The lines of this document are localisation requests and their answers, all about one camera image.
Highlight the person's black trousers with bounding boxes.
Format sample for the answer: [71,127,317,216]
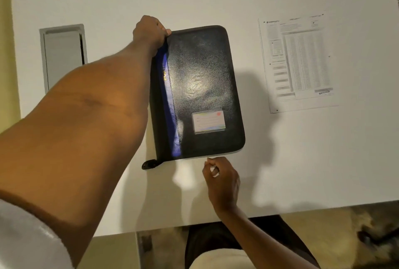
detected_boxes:
[184,215,322,269]

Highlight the person's right hand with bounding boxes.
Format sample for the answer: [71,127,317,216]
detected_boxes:
[202,157,241,213]

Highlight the black office chair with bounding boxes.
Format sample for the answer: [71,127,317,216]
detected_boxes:
[357,225,399,247]

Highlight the person's left forearm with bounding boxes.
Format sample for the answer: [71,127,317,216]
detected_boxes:
[0,42,156,266]

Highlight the person's right forearm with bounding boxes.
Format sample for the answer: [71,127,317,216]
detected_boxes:
[215,206,320,269]

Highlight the printed white paper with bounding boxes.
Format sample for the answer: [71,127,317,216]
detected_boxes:
[258,12,340,114]

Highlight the grey desk cable hatch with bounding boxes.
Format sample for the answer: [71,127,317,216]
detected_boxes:
[39,23,88,94]

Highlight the person's left hand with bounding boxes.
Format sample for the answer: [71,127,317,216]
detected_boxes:
[133,15,172,57]

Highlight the black zip portfolio folder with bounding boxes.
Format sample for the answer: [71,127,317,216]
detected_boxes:
[142,25,246,170]

